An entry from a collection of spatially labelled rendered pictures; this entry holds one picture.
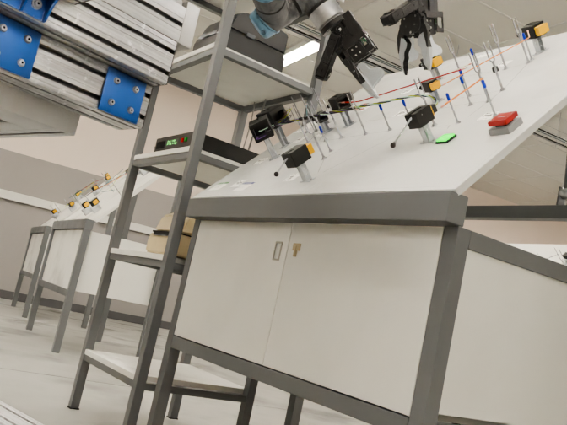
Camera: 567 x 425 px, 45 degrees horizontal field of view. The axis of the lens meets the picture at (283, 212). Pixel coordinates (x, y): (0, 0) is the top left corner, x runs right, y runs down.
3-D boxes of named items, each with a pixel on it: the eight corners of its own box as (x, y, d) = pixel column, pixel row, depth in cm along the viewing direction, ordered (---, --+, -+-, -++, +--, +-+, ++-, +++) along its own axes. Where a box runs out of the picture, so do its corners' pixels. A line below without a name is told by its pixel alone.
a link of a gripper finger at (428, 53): (450, 64, 169) (440, 31, 171) (433, 64, 166) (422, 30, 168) (442, 70, 172) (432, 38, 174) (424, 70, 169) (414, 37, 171)
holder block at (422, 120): (409, 129, 175) (403, 115, 174) (423, 120, 177) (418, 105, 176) (420, 128, 171) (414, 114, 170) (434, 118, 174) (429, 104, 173)
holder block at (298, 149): (279, 196, 190) (264, 165, 187) (310, 174, 196) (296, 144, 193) (289, 196, 186) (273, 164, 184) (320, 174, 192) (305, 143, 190)
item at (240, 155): (191, 147, 248) (196, 130, 249) (152, 153, 277) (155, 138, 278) (265, 173, 266) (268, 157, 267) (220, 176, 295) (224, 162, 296)
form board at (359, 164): (194, 201, 237) (191, 197, 237) (382, 79, 287) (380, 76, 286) (458, 196, 140) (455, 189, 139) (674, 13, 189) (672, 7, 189)
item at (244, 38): (218, 47, 256) (230, -1, 259) (189, 58, 275) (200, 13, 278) (282, 77, 273) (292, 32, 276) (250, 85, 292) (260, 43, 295)
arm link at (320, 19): (305, 17, 163) (314, 19, 171) (316, 32, 163) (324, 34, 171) (331, -4, 161) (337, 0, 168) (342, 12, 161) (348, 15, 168)
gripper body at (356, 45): (375, 50, 160) (346, 8, 160) (346, 72, 163) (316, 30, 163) (380, 51, 167) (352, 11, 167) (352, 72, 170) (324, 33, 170)
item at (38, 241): (21, 317, 629) (67, 146, 652) (10, 305, 734) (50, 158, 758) (99, 330, 659) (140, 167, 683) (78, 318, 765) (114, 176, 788)
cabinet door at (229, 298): (261, 364, 183) (292, 223, 189) (173, 334, 228) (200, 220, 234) (267, 366, 184) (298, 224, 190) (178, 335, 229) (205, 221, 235)
